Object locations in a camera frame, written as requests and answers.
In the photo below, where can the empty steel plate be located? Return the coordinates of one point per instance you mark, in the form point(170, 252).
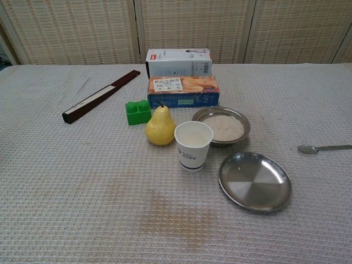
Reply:
point(255, 181)

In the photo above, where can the woven folding screen panel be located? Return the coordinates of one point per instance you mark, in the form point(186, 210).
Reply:
point(297, 30)
point(192, 24)
point(71, 30)

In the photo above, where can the metal spoon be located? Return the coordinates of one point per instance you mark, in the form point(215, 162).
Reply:
point(306, 149)

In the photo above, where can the white paper cup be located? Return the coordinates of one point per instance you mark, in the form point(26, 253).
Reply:
point(192, 156)

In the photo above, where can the orange blue biscuit box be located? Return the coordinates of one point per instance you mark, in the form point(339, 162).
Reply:
point(181, 85)

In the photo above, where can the steel bowl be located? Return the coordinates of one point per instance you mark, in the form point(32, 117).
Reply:
point(198, 114)

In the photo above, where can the green toy building block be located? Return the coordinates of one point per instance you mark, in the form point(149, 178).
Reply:
point(137, 115)

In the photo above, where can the dark red folded fan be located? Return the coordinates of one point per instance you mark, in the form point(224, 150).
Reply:
point(96, 94)

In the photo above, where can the yellow pear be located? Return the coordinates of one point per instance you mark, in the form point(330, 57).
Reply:
point(160, 126)

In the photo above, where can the white carton box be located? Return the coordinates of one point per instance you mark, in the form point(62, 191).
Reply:
point(176, 66)

